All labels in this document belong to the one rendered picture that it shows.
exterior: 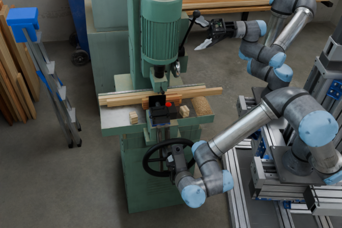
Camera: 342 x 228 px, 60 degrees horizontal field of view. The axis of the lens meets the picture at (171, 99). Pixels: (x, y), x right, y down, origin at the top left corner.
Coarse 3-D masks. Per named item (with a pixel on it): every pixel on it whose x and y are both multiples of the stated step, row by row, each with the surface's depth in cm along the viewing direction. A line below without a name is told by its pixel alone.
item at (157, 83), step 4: (152, 68) 158; (152, 72) 155; (152, 76) 153; (164, 76) 153; (152, 80) 154; (156, 80) 150; (160, 80) 150; (164, 80) 150; (152, 84) 156; (156, 84) 150; (160, 84) 151; (164, 84) 151; (156, 88) 152; (164, 88) 153; (156, 92) 154
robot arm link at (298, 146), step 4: (296, 140) 137; (300, 140) 133; (296, 144) 137; (300, 144) 134; (304, 144) 131; (292, 148) 141; (296, 148) 137; (300, 148) 134; (304, 148) 132; (308, 148) 130; (296, 152) 137; (300, 152) 135; (304, 152) 132; (308, 152) 130; (300, 156) 136; (304, 156) 133; (308, 156) 130
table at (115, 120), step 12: (204, 96) 169; (108, 108) 157; (120, 108) 157; (132, 108) 158; (192, 108) 161; (108, 120) 150; (120, 120) 151; (144, 120) 152; (180, 120) 155; (192, 120) 157; (204, 120) 159; (108, 132) 149; (120, 132) 150; (132, 132) 153; (144, 132) 150
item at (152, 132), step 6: (150, 120) 144; (174, 120) 145; (150, 126) 141; (162, 126) 141; (174, 126) 142; (150, 132) 142; (156, 132) 142; (162, 132) 143; (174, 132) 145; (150, 138) 145; (156, 138) 145; (162, 138) 147
